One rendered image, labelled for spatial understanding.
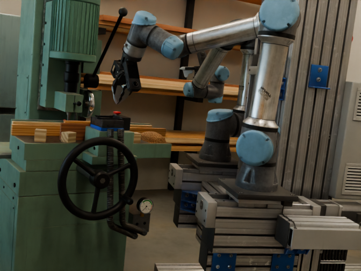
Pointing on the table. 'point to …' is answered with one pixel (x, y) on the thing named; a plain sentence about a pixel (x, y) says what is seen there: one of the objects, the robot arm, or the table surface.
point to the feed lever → (92, 81)
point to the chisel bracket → (67, 101)
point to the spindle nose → (71, 76)
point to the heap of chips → (153, 137)
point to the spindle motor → (74, 30)
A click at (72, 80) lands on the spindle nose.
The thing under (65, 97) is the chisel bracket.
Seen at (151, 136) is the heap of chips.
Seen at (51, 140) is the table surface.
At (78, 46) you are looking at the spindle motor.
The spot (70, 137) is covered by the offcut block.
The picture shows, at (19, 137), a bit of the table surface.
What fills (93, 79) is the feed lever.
